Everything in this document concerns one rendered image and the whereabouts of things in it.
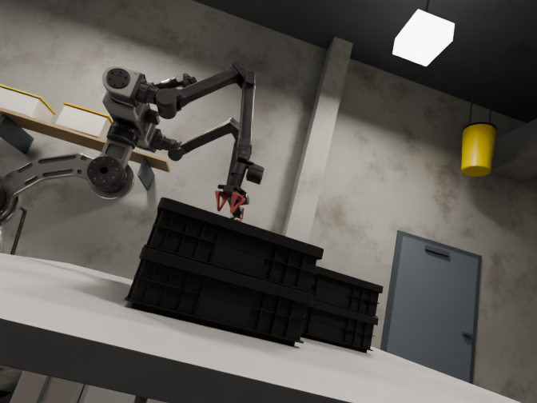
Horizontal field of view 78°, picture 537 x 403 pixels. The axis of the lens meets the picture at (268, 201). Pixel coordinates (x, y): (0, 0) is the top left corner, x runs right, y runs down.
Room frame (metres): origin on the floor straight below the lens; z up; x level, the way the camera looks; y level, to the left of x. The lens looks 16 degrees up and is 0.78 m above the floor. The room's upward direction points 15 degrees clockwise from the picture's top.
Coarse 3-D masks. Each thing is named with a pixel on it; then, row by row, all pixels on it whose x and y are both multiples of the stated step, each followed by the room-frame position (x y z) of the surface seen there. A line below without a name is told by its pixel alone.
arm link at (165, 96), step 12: (228, 72) 1.26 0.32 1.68; (240, 72) 1.26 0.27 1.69; (192, 84) 1.23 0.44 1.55; (204, 84) 1.24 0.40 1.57; (216, 84) 1.25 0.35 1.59; (228, 84) 1.29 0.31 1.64; (240, 84) 1.32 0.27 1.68; (156, 96) 1.17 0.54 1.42; (168, 96) 1.18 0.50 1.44; (180, 96) 1.20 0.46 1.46; (192, 96) 1.23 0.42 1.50; (168, 108) 1.20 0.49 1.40; (180, 108) 1.27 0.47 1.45
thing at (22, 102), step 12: (0, 84) 3.21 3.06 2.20; (0, 96) 3.23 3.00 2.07; (12, 96) 3.24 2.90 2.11; (24, 96) 3.24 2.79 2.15; (36, 96) 3.25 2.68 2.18; (12, 108) 3.24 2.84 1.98; (24, 108) 3.25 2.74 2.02; (36, 108) 3.28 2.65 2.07; (48, 108) 3.47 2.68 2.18; (48, 120) 3.54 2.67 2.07
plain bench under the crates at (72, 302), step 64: (0, 256) 1.11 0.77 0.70; (0, 320) 0.36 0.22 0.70; (64, 320) 0.42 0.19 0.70; (128, 320) 0.55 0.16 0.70; (64, 384) 0.42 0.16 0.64; (128, 384) 0.37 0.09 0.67; (192, 384) 0.38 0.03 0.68; (256, 384) 0.39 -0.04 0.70; (320, 384) 0.45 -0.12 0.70; (384, 384) 0.60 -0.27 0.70; (448, 384) 0.89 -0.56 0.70
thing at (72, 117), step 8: (64, 104) 3.30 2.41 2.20; (72, 104) 3.28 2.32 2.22; (64, 112) 3.29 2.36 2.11; (72, 112) 3.29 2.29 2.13; (80, 112) 3.30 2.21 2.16; (88, 112) 3.31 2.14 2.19; (96, 112) 3.30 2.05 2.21; (64, 120) 3.29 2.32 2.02; (72, 120) 3.30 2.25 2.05; (80, 120) 3.30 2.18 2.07; (88, 120) 3.31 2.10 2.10; (96, 120) 3.32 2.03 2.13; (104, 120) 3.32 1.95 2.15; (72, 128) 3.30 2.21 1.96; (80, 128) 3.31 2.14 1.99; (88, 128) 3.31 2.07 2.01; (96, 128) 3.32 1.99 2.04; (104, 128) 3.36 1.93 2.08; (96, 136) 3.33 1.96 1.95; (104, 136) 3.43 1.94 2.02
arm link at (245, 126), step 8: (248, 72) 1.24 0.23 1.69; (248, 80) 1.24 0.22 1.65; (248, 88) 1.26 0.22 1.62; (248, 96) 1.26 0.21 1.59; (248, 104) 1.26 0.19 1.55; (248, 112) 1.25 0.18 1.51; (240, 120) 1.26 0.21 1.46; (248, 120) 1.25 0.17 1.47; (240, 128) 1.24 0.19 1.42; (248, 128) 1.24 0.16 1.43; (240, 136) 1.23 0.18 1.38; (248, 136) 1.23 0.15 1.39; (240, 144) 1.22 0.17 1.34; (248, 144) 1.23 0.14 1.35
